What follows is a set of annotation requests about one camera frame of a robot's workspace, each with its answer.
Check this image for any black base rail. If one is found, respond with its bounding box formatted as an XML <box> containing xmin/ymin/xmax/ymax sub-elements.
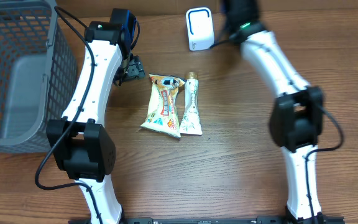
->
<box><xmin>67</xmin><ymin>216</ymin><xmax>345</xmax><ymax>224</ymax></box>

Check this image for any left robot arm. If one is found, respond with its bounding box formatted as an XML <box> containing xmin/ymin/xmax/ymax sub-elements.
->
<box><xmin>46</xmin><ymin>8</ymin><xmax>145</xmax><ymax>223</ymax></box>

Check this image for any white cream tube gold cap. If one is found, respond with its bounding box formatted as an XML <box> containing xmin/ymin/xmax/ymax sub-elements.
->
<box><xmin>180</xmin><ymin>72</ymin><xmax>203</xmax><ymax>136</ymax></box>

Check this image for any grey plastic shopping basket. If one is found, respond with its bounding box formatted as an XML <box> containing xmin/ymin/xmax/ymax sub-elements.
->
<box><xmin>0</xmin><ymin>1</ymin><xmax>77</xmax><ymax>153</ymax></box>

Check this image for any cream snack bag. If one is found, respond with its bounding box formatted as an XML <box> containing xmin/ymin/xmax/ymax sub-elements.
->
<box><xmin>140</xmin><ymin>74</ymin><xmax>186</xmax><ymax>139</ymax></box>

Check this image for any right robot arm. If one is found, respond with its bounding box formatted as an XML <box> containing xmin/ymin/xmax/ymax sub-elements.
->
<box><xmin>223</xmin><ymin>0</ymin><xmax>324</xmax><ymax>223</ymax></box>

